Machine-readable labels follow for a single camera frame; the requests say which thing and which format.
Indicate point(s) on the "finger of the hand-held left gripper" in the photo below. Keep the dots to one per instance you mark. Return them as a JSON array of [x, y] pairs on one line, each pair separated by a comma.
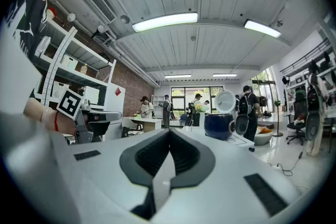
[[107, 116]]

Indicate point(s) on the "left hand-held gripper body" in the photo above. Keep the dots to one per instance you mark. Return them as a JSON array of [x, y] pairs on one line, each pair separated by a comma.
[[68, 105]]

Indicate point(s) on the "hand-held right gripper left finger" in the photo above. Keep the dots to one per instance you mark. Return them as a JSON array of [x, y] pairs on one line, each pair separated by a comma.
[[136, 168]]

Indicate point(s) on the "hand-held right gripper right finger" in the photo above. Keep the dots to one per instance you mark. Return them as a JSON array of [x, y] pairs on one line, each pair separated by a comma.
[[199, 165]]

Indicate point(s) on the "dark blue rice cooker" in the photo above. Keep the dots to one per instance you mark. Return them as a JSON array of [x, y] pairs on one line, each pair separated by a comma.
[[219, 126]]

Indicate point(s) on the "person's left forearm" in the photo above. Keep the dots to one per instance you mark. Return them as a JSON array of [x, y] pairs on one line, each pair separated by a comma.
[[35, 112]]

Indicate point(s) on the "white cabinet with red sticker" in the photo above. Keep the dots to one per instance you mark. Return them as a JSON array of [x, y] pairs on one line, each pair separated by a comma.
[[116, 102]]

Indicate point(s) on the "white perforated basket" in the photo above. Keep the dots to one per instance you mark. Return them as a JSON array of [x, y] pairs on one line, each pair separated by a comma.
[[60, 89]]

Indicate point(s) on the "yellow drink bottle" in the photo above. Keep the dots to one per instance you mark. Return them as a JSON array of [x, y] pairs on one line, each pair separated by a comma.
[[83, 69]]

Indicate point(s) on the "white work table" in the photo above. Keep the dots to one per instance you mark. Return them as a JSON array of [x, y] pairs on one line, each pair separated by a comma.
[[147, 122]]

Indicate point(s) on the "white storage bin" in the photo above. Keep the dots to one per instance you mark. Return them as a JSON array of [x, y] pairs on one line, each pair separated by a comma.
[[69, 62]]

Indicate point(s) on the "vase of flowers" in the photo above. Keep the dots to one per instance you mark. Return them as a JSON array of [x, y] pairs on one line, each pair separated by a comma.
[[200, 112]]

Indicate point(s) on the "white metal shelf rack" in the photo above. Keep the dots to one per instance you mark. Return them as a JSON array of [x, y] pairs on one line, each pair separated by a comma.
[[78, 47]]

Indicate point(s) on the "clear plastic container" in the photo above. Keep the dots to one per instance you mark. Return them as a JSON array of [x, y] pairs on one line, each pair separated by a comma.
[[42, 46]]

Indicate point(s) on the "white round bowl seat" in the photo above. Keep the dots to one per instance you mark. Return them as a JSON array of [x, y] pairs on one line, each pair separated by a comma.
[[263, 137]]

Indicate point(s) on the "long ceiling light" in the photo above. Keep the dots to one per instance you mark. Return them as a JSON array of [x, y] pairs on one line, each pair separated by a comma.
[[224, 75], [178, 76], [164, 21], [262, 28]]

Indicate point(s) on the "red and white toy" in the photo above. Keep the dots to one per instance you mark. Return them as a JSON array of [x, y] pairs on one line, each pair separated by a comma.
[[51, 12]]

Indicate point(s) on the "person's black printed shirt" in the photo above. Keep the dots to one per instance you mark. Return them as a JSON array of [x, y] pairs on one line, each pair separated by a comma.
[[26, 18]]

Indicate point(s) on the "ceiling air conditioner unit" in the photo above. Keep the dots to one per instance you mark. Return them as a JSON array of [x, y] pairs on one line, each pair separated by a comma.
[[99, 5]]

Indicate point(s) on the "black office chair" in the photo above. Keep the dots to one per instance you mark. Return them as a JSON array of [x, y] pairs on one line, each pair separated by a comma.
[[298, 120]]

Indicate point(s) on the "wall shelf unit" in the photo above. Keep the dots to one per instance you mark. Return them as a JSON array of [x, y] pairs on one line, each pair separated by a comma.
[[302, 73]]

